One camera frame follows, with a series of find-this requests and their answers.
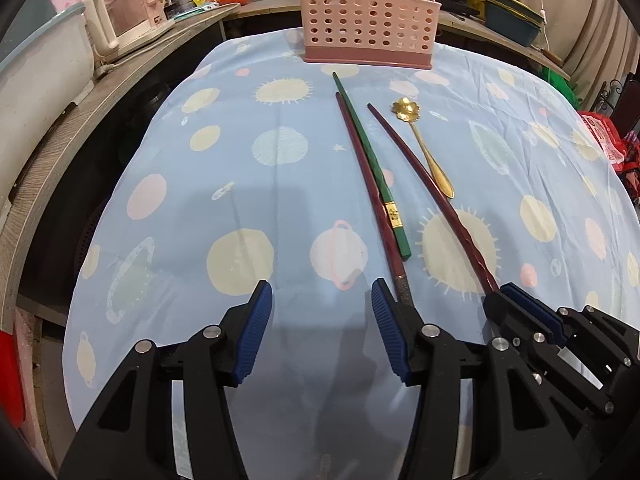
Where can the green chopstick with gold band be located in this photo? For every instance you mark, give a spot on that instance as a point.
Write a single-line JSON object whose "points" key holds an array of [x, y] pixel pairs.
{"points": [[372, 160]]}

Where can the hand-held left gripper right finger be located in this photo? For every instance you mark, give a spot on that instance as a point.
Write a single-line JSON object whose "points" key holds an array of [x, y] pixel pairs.
{"points": [[390, 330]]}

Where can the blue planet print tablecloth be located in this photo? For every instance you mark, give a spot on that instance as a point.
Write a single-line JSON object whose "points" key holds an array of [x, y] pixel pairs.
{"points": [[240, 170]]}

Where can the white toaster oven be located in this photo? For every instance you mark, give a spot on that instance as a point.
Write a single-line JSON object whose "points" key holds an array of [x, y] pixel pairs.
{"points": [[130, 10]]}

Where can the pink perforated utensil basket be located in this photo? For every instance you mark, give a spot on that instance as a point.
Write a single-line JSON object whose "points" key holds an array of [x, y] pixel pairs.
{"points": [[360, 15]]}

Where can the maroon twisted chopstick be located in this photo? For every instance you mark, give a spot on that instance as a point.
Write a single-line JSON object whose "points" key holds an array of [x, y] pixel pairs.
{"points": [[425, 170]]}

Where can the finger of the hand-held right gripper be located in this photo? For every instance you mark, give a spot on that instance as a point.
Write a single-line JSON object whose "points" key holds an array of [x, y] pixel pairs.
{"points": [[530, 305], [505, 315]]}

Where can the white plastic tub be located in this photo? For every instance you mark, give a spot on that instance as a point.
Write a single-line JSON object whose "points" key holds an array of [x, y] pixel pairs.
{"points": [[35, 85]]}

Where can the red plastic item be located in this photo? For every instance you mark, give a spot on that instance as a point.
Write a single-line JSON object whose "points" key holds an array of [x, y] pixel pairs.
{"points": [[11, 380]]}

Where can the gold flower spoon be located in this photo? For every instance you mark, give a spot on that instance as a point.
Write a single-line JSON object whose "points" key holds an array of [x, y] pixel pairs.
{"points": [[431, 160]]}

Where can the blue and white packet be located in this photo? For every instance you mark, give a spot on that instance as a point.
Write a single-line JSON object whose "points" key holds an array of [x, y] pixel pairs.
{"points": [[202, 8]]}

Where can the black induction cooker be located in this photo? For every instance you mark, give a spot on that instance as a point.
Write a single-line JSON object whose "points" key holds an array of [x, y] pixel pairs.
{"points": [[462, 6]]}

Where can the green plastic bag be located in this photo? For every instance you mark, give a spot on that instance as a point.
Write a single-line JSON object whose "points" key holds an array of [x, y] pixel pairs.
{"points": [[565, 82]]}

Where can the beige curtain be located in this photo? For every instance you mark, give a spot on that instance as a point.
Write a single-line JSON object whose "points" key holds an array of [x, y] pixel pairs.
{"points": [[585, 10]]}

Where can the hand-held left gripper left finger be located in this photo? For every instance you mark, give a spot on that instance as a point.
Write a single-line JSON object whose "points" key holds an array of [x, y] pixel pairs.
{"points": [[255, 330]]}

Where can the black metal chair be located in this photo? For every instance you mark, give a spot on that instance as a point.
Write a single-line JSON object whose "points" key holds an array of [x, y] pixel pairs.
{"points": [[620, 95]]}

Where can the dark red chopstick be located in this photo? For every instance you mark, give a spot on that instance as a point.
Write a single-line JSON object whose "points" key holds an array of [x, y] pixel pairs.
{"points": [[365, 180]]}

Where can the red shopping bag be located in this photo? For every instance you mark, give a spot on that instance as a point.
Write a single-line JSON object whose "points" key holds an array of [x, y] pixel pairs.
{"points": [[607, 145]]}

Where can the blue rectangular container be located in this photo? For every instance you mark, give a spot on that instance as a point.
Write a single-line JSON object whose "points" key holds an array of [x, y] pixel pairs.
{"points": [[512, 17]]}

